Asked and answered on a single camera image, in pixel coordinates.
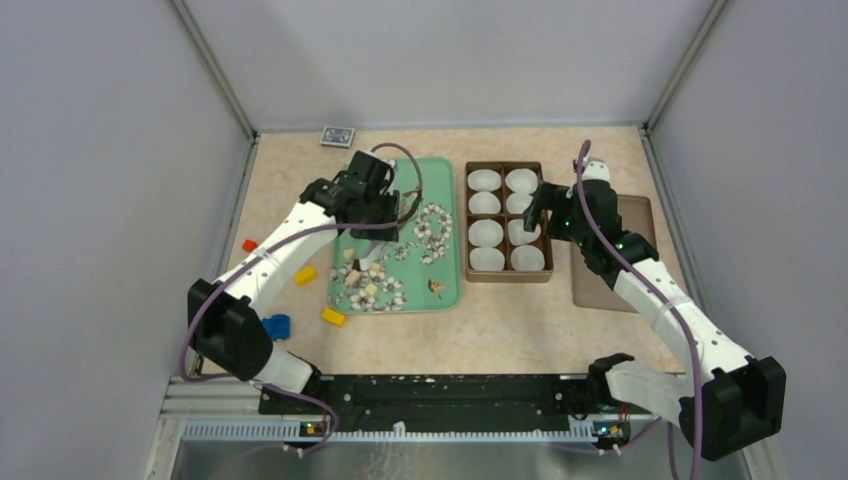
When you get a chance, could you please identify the green floral tray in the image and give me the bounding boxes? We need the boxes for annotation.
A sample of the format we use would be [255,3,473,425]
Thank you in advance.
[327,157,461,314]

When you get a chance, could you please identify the white paper cup near right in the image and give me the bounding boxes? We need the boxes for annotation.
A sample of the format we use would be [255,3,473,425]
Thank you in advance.
[510,244,546,272]

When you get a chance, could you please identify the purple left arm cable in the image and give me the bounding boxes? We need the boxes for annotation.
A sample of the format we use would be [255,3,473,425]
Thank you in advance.
[180,142,425,458]

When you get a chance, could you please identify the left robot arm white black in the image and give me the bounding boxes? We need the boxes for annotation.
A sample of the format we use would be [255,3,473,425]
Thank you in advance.
[187,151,400,414]

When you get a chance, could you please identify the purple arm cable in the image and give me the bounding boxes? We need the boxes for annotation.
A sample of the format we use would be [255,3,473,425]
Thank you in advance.
[180,142,425,458]
[574,139,704,480]

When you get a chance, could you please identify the yellow block middle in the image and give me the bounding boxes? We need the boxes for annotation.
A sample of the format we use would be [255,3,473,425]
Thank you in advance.
[293,266,317,286]

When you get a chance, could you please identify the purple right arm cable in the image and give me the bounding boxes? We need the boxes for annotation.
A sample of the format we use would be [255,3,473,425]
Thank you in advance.
[574,139,704,480]

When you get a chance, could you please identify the yellow block near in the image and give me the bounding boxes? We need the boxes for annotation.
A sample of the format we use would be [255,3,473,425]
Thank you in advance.
[321,308,346,327]

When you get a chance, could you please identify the blue toy car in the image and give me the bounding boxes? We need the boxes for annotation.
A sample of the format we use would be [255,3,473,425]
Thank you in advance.
[262,314,291,341]

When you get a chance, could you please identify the brown chocolate box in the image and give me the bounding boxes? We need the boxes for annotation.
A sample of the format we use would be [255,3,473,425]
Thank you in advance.
[464,161,554,284]

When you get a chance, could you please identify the white paper cup near left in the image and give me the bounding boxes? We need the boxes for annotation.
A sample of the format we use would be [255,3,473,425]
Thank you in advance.
[469,247,506,272]

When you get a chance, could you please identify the white paper cup far left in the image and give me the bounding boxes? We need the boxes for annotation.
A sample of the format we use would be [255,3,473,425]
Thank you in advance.
[467,169,502,192]

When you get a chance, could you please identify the white paper cup far right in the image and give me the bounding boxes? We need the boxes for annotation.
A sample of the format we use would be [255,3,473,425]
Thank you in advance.
[505,168,539,195]

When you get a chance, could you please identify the blue card deck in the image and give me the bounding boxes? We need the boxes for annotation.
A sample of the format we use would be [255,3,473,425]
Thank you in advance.
[319,126,356,149]

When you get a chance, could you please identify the brown box lid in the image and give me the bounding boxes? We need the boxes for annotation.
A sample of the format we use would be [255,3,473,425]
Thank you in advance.
[570,193,658,313]

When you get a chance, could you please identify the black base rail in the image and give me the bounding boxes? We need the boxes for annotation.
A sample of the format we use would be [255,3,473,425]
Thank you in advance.
[258,374,654,435]

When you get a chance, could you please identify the white paper cup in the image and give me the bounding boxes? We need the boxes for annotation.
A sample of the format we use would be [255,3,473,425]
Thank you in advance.
[505,168,539,195]
[467,219,504,248]
[467,169,502,192]
[507,219,542,246]
[504,192,534,216]
[510,244,546,272]
[469,247,506,272]
[468,192,502,215]

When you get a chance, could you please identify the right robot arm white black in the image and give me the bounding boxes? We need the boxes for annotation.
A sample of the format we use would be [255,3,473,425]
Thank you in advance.
[523,156,787,461]

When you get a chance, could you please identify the yellow block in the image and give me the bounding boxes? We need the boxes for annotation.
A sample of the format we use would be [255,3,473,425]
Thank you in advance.
[293,266,317,286]
[321,308,346,327]

